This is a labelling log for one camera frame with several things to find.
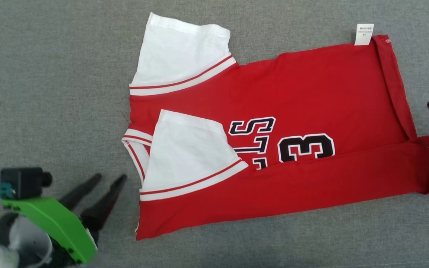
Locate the grey fabric sofa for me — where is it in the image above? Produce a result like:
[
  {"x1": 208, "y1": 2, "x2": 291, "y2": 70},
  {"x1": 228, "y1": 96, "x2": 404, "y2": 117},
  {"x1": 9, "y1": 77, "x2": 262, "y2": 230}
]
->
[{"x1": 0, "y1": 0, "x2": 429, "y2": 268}]

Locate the red and white jersey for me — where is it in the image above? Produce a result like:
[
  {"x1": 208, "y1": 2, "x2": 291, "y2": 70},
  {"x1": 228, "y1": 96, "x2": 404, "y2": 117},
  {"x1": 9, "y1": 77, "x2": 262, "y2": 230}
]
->
[{"x1": 121, "y1": 12, "x2": 429, "y2": 241}]

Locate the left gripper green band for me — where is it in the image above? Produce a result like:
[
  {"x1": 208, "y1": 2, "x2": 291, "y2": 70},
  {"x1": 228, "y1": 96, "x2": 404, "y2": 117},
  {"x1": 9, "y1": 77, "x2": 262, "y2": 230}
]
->
[{"x1": 1, "y1": 173, "x2": 128, "y2": 264}]

